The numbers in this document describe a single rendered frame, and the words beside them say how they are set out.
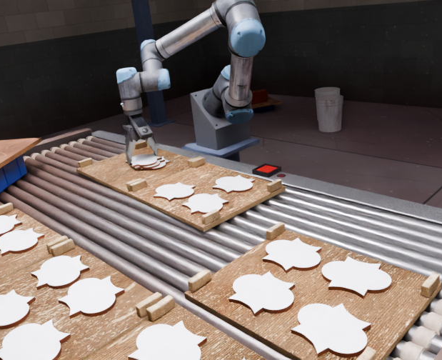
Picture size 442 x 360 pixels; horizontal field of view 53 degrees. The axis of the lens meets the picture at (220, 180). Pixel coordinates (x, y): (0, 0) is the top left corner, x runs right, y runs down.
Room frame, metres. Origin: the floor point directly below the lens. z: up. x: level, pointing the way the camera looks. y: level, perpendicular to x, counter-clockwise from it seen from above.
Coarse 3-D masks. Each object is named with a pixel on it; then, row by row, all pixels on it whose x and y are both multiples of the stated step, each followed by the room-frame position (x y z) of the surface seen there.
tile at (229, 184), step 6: (216, 180) 1.42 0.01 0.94; (222, 180) 1.42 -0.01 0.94; (228, 180) 1.41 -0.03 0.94; (234, 180) 1.40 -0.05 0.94; (240, 180) 1.40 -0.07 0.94; (246, 180) 1.39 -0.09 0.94; (252, 180) 1.39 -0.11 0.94; (216, 186) 1.36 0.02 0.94; (222, 186) 1.36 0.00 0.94; (228, 186) 1.35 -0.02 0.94; (234, 186) 1.35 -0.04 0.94; (240, 186) 1.34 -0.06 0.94; (246, 186) 1.34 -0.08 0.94; (252, 186) 1.34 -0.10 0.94; (228, 192) 1.31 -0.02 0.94; (240, 192) 1.31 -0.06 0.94
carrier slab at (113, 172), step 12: (120, 156) 1.83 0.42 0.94; (168, 156) 1.76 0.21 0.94; (180, 156) 1.74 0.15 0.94; (84, 168) 1.74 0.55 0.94; (96, 168) 1.72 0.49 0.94; (108, 168) 1.70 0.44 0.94; (120, 168) 1.69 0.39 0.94; (132, 168) 1.67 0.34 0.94; (168, 168) 1.62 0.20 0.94; (180, 168) 1.61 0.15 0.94; (96, 180) 1.60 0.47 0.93; (108, 180) 1.56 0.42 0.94; (120, 180) 1.55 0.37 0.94; (132, 180) 1.53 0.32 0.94; (156, 180) 1.51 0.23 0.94; (120, 192) 1.46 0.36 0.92
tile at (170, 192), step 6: (162, 186) 1.42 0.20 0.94; (168, 186) 1.41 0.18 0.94; (174, 186) 1.41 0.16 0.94; (180, 186) 1.40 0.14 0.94; (186, 186) 1.39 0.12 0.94; (192, 186) 1.39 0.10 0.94; (156, 192) 1.38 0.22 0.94; (162, 192) 1.37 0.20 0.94; (168, 192) 1.36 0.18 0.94; (174, 192) 1.36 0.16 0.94; (180, 192) 1.35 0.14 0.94; (186, 192) 1.34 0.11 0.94; (192, 192) 1.34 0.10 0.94; (162, 198) 1.34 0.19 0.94; (168, 198) 1.32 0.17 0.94; (174, 198) 1.32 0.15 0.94; (180, 198) 1.31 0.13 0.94; (186, 198) 1.32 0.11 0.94
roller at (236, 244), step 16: (32, 160) 1.98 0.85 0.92; (64, 176) 1.73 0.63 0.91; (96, 192) 1.54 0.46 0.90; (112, 192) 1.48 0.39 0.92; (144, 208) 1.32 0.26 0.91; (176, 224) 1.20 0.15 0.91; (224, 240) 1.06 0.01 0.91; (240, 240) 1.04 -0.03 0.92; (416, 320) 0.68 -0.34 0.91; (432, 320) 0.66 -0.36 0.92
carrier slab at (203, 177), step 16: (176, 176) 1.52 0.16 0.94; (192, 176) 1.50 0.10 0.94; (208, 176) 1.49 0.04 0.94; (224, 176) 1.47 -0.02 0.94; (128, 192) 1.42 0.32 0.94; (144, 192) 1.41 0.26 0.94; (208, 192) 1.34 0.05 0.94; (224, 192) 1.33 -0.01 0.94; (256, 192) 1.30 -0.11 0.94; (272, 192) 1.29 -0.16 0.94; (160, 208) 1.27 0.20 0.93; (176, 208) 1.25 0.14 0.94; (224, 208) 1.21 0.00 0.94; (240, 208) 1.20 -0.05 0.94; (192, 224) 1.14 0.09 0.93; (208, 224) 1.12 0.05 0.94
